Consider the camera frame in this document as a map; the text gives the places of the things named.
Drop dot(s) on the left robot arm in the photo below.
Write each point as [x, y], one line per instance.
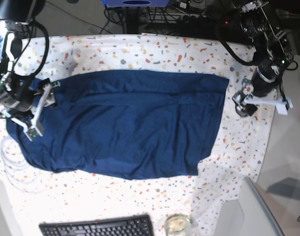
[273, 55]

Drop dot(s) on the glass jar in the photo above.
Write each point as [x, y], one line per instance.
[178, 225]

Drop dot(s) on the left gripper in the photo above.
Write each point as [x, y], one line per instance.
[265, 78]

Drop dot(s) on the blue box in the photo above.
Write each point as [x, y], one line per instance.
[136, 3]

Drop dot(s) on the blue t-shirt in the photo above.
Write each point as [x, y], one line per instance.
[131, 124]

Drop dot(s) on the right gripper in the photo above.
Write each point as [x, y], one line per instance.
[20, 99]

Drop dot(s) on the black keyboard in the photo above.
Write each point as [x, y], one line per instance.
[126, 226]

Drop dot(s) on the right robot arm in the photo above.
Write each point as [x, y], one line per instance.
[18, 17]

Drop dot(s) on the terrazzo patterned tablecloth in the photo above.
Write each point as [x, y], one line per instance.
[37, 196]

